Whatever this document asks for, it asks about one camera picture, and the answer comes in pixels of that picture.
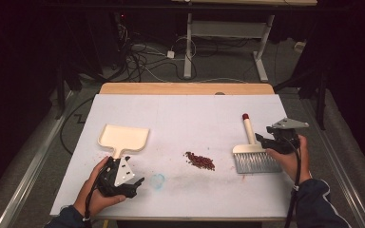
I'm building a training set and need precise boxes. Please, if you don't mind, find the white table cover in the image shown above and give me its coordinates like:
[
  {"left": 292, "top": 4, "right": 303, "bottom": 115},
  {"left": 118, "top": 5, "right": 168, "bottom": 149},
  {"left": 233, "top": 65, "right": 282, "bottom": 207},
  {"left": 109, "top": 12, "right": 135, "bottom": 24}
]
[{"left": 49, "top": 93, "right": 296, "bottom": 219}]

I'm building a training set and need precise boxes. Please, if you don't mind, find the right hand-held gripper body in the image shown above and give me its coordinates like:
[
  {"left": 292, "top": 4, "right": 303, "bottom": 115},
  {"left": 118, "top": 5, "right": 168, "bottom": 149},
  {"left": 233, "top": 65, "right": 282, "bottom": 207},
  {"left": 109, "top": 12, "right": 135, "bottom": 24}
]
[{"left": 264, "top": 117, "right": 310, "bottom": 155}]

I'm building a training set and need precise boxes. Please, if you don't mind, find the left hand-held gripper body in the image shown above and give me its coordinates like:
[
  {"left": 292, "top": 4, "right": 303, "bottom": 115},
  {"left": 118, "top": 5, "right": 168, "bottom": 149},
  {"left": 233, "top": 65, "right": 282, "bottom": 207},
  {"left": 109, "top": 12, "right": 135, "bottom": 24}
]
[{"left": 96, "top": 155, "right": 138, "bottom": 200}]

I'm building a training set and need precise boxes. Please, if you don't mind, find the cream dustpan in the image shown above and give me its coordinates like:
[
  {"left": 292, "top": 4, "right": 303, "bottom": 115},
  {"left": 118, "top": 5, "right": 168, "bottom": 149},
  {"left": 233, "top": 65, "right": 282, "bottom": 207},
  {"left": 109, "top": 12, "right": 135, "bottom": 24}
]
[{"left": 97, "top": 123, "right": 151, "bottom": 160}]

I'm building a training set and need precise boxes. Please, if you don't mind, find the metal floor rail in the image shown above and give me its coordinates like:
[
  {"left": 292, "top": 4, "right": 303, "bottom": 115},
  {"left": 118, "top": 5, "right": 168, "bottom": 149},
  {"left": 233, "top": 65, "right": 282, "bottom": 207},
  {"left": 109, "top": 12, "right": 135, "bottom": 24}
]
[
  {"left": 300, "top": 98, "right": 365, "bottom": 228},
  {"left": 0, "top": 89, "right": 74, "bottom": 228}
]

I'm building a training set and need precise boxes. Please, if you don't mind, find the person's left hand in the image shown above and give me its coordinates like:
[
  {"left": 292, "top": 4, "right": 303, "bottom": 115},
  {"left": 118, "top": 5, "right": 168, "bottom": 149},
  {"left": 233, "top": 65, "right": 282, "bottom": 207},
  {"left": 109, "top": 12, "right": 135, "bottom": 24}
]
[{"left": 73, "top": 155, "right": 127, "bottom": 218}]

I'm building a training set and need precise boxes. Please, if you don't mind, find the pile of red and green beans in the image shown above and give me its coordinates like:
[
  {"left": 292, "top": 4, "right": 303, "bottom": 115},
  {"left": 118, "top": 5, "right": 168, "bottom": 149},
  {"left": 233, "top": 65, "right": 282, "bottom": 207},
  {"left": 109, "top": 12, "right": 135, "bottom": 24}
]
[{"left": 184, "top": 151, "right": 217, "bottom": 172}]

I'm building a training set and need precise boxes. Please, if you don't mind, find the tangle of floor cables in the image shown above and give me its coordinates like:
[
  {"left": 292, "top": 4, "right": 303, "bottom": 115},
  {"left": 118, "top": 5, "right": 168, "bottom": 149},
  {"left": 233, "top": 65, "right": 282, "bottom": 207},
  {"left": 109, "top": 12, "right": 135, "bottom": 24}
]
[{"left": 113, "top": 12, "right": 198, "bottom": 84}]

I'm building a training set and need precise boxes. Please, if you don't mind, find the cream brush with grey bristles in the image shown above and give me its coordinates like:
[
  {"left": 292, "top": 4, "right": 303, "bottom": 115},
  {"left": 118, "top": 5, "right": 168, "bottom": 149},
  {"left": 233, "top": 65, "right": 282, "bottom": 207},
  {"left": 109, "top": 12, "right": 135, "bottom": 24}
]
[{"left": 232, "top": 113, "right": 283, "bottom": 175}]

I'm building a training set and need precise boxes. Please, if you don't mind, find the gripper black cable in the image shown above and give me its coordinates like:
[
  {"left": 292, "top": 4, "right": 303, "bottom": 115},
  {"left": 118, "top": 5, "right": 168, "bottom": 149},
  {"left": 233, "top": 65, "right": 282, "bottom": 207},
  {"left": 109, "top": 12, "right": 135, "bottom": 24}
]
[
  {"left": 83, "top": 167, "right": 108, "bottom": 228},
  {"left": 283, "top": 136, "right": 302, "bottom": 228}
]

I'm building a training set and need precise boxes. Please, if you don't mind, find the person's right hand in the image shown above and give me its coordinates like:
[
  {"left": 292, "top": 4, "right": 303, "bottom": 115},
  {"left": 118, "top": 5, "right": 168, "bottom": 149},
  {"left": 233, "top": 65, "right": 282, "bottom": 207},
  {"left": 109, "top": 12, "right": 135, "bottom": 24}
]
[{"left": 265, "top": 134, "right": 312, "bottom": 185}]

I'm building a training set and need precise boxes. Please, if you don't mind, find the black floor cable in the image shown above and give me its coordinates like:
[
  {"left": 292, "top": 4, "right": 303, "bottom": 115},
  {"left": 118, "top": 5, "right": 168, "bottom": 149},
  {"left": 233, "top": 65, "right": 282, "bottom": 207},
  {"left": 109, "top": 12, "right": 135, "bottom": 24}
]
[{"left": 59, "top": 96, "right": 94, "bottom": 156}]

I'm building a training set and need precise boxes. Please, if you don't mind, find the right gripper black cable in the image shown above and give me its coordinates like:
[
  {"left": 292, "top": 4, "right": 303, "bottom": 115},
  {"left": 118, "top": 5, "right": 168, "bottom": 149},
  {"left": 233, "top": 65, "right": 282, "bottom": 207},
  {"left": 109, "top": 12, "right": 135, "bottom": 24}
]
[{"left": 283, "top": 136, "right": 302, "bottom": 228}]

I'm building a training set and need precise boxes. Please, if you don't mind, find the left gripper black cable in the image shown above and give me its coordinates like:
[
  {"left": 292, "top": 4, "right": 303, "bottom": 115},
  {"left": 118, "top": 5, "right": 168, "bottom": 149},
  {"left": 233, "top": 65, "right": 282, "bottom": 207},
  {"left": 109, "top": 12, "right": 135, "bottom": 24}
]
[{"left": 83, "top": 167, "right": 108, "bottom": 228}]

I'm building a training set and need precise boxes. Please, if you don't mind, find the white desk frame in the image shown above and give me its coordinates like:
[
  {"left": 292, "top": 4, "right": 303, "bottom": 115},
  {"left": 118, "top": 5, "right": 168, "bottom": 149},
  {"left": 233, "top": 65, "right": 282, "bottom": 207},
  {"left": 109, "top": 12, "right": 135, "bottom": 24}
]
[{"left": 172, "top": 0, "right": 318, "bottom": 84}]

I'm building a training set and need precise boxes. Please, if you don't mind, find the black stand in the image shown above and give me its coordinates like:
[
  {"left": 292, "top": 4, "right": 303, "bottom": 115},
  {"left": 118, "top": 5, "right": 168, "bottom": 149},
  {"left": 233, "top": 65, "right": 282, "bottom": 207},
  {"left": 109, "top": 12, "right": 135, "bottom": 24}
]
[
  {"left": 274, "top": 63, "right": 329, "bottom": 131},
  {"left": 55, "top": 63, "right": 84, "bottom": 120}
]

